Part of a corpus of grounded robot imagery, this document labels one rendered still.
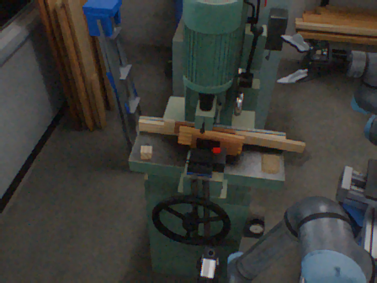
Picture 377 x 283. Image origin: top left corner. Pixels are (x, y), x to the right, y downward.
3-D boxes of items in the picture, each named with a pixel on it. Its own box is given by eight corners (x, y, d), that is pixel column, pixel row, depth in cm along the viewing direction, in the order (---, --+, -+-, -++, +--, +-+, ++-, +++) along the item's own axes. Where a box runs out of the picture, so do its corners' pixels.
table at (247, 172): (121, 189, 137) (119, 178, 133) (141, 136, 159) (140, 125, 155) (283, 211, 131) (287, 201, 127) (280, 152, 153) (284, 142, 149)
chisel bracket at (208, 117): (193, 131, 140) (194, 114, 134) (199, 109, 150) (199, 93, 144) (213, 134, 139) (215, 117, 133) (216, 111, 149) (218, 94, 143)
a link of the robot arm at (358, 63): (356, 58, 112) (355, 82, 110) (341, 56, 112) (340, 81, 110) (366, 46, 104) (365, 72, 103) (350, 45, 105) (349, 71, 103)
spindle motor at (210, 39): (179, 92, 123) (180, 2, 102) (187, 64, 136) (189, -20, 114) (230, 97, 121) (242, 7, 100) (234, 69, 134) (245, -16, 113)
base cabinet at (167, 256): (151, 272, 201) (142, 194, 152) (170, 192, 242) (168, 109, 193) (230, 285, 197) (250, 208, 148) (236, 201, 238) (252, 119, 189)
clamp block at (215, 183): (181, 192, 133) (182, 176, 126) (187, 165, 142) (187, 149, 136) (221, 198, 131) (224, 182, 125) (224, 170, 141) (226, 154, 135)
